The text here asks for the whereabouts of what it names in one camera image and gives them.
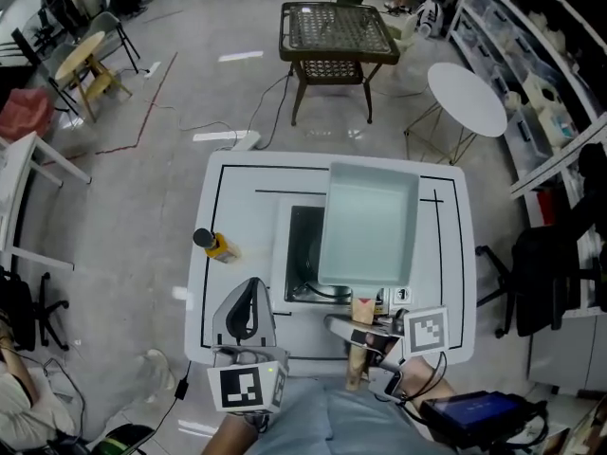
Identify pink cushioned chair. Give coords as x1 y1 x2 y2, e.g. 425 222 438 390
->
0 87 56 142

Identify rectangular pan with wooden handle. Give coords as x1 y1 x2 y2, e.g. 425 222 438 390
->
316 161 421 391

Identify person's right forearm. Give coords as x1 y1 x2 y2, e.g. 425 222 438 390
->
400 352 459 405

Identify round wooden table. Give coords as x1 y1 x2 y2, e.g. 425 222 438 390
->
53 30 135 123

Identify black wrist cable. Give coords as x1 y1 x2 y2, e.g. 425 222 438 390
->
397 350 451 406

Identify portable gas stove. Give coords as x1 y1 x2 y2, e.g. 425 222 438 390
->
273 194 414 319

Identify white round side table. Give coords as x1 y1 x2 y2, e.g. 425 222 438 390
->
403 62 508 166

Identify red box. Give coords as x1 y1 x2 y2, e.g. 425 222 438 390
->
535 190 563 227

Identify gray chair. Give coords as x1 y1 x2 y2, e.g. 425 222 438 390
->
86 10 142 76

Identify person's light blue jeans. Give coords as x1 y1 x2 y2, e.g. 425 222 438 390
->
245 375 457 455

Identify gray cabinet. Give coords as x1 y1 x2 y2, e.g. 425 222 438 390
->
525 308 607 395

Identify white shelf rack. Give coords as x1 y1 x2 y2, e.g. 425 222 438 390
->
448 0 607 201

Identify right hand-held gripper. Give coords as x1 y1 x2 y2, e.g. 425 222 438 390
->
323 304 451 403

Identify yellow bottle with black cap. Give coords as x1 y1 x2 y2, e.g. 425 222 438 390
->
193 227 242 264

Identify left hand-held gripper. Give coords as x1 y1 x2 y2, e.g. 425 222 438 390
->
207 276 289 415

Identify person's left forearm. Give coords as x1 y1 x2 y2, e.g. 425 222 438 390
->
201 411 267 455

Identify black device with blue screen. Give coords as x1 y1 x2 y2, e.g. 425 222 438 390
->
419 390 549 450

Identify black office chair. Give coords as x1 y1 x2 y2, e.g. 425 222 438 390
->
0 265 72 353
475 142 607 340

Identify white rectangular table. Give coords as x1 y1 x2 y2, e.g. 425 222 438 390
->
0 130 93 272

